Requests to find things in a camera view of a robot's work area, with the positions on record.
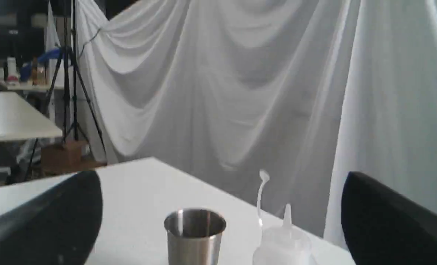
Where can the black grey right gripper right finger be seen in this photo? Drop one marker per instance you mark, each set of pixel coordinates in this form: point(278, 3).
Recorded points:
point(382, 227)

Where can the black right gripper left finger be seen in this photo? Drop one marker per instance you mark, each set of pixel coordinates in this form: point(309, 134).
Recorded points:
point(57, 227)

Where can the clear squeeze bottle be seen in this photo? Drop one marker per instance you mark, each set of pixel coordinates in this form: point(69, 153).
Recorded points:
point(282, 244)

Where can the stainless steel cup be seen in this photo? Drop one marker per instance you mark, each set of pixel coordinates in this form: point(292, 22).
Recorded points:
point(194, 236)

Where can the white bottle on shelf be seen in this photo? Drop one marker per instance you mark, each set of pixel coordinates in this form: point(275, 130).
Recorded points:
point(13, 77)

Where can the amber bottle on shelf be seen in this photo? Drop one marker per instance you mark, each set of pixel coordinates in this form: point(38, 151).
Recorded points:
point(38, 73)

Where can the cardboard box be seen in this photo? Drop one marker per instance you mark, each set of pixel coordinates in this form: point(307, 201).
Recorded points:
point(69, 157)

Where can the white side table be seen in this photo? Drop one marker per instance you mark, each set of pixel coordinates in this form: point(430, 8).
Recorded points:
point(21, 121)

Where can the white backdrop cloth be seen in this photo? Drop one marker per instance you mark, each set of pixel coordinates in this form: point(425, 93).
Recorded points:
point(307, 90)

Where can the black tripod stand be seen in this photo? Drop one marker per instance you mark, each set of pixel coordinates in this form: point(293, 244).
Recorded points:
point(67, 57)

